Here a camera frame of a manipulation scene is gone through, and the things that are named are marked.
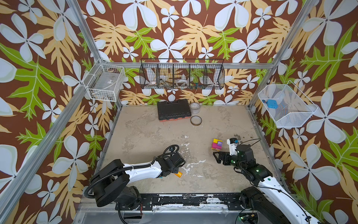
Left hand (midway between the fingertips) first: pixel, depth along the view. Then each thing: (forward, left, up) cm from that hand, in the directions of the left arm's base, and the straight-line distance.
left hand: (174, 163), depth 87 cm
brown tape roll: (+36, -17, -2) cm, 40 cm away
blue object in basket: (+29, -62, +25) cm, 73 cm away
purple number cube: (+11, -29, +7) cm, 32 cm away
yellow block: (+14, -28, +4) cm, 32 cm away
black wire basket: (+53, -5, +30) cm, 61 cm away
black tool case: (+44, +5, +2) cm, 44 cm away
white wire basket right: (+25, -68, +27) cm, 77 cm away
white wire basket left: (+39, +44, +33) cm, 67 cm away
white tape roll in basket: (+50, -4, +26) cm, 56 cm away
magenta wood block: (+11, -27, +4) cm, 29 cm away
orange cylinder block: (-7, -3, 0) cm, 7 cm away
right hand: (+2, -26, +11) cm, 28 cm away
